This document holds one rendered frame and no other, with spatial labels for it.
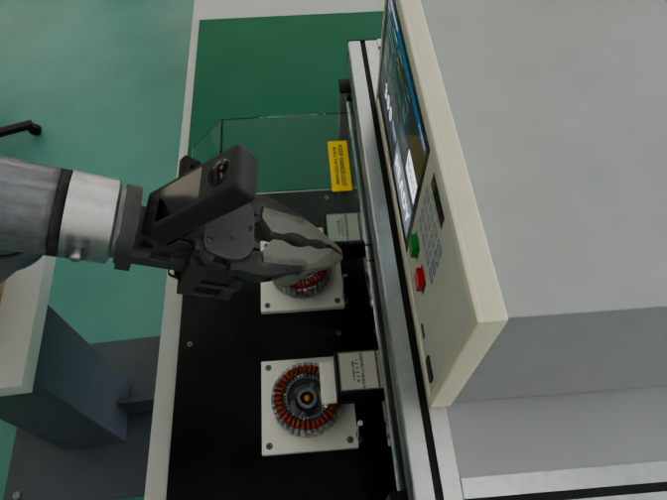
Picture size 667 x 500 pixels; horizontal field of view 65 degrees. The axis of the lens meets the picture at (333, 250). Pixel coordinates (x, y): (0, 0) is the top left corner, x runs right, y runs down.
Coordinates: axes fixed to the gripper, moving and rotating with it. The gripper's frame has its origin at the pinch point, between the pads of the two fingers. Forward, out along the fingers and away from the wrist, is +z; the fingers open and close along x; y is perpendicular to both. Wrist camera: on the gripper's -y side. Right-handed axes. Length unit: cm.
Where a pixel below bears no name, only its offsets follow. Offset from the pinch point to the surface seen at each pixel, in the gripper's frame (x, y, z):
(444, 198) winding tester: 3.3, -14.4, 2.4
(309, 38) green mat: -93, 39, 20
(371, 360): 2.4, 21.6, 16.3
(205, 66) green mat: -84, 51, -4
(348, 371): 3.7, 23.0, 13.2
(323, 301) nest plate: -14.3, 36.7, 16.9
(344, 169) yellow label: -20.7, 9.4, 8.2
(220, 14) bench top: -106, 49, -1
